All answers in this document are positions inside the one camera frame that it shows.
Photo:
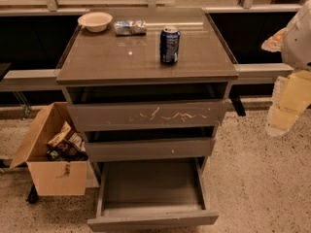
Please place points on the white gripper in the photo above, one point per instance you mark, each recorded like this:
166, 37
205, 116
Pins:
298, 46

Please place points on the blue pepsi can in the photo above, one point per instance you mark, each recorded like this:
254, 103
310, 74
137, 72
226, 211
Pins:
169, 45

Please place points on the grey top drawer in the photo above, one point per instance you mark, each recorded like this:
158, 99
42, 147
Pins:
154, 115

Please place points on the grey drawer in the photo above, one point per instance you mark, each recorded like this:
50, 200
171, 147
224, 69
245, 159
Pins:
148, 194
154, 115
154, 149

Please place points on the grey middle drawer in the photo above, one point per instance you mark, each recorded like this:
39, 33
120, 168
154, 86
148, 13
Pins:
154, 149

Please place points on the grey drawer cabinet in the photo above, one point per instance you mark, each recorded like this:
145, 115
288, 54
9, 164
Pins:
104, 68

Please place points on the grey bottom drawer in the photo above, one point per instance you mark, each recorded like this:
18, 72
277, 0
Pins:
148, 194

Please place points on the blue white snack packet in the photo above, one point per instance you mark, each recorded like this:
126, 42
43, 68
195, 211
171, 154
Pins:
130, 27

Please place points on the white paper bowl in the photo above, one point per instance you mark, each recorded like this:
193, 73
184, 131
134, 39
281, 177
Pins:
95, 22

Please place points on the snack bags in box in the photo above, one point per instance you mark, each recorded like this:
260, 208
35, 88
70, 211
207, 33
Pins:
67, 145

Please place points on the open cardboard box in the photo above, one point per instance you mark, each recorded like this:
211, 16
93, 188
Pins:
51, 178

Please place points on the grey low bench ledge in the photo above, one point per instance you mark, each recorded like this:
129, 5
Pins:
45, 79

